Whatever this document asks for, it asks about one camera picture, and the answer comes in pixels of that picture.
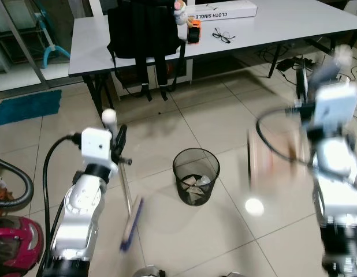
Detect broom with blue bristles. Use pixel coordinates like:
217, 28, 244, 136
102, 108, 146, 253

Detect long-handled dustpan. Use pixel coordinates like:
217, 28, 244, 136
248, 45, 355, 192

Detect blue floor mat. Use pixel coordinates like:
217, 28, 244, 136
0, 89, 63, 128

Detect black power strip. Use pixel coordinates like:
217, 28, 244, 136
276, 55, 313, 73

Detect white table with black legs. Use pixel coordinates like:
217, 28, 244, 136
68, 0, 357, 119

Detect black mesh waste basket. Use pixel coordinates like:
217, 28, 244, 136
172, 148, 221, 207

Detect crumpled paper waste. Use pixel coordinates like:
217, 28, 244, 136
180, 172, 213, 206

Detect black eyeglasses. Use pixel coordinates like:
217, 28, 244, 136
211, 28, 236, 44

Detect black backpack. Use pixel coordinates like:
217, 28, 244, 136
107, 2, 188, 103

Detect teal and white stand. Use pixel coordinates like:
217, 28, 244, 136
31, 0, 71, 69

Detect long white cardboard box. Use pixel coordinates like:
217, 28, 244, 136
186, 0, 258, 18

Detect orange and black device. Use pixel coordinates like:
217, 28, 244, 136
187, 19, 203, 46

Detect magenta vacuum cleaner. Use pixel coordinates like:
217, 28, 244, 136
0, 215, 46, 277

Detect small toy figure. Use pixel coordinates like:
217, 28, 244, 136
172, 0, 188, 25

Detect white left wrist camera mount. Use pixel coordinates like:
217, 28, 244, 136
79, 128, 114, 163

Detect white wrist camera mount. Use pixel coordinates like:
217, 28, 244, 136
313, 83, 357, 131
79, 128, 114, 163

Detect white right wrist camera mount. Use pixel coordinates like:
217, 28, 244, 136
313, 83, 357, 131

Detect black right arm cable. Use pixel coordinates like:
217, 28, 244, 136
256, 104, 319, 169

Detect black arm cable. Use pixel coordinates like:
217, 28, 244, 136
42, 133, 82, 272
256, 104, 319, 169

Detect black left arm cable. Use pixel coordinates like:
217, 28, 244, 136
42, 133, 82, 272

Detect grey vacuum hose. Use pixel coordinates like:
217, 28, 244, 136
0, 154, 35, 209

